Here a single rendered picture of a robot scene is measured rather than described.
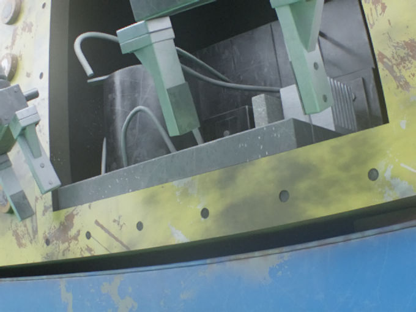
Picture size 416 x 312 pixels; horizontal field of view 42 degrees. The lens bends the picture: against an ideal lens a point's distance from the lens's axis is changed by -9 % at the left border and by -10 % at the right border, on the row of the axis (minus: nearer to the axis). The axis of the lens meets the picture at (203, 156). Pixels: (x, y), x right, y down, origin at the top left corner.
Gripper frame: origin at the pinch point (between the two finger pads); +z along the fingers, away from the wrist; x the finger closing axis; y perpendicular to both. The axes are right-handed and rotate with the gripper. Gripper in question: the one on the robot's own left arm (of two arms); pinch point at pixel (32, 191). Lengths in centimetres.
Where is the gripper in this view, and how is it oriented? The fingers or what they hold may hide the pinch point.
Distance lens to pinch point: 79.8
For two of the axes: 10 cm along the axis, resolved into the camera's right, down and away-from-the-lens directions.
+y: 7.0, -3.4, 6.2
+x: -5.1, 3.6, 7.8
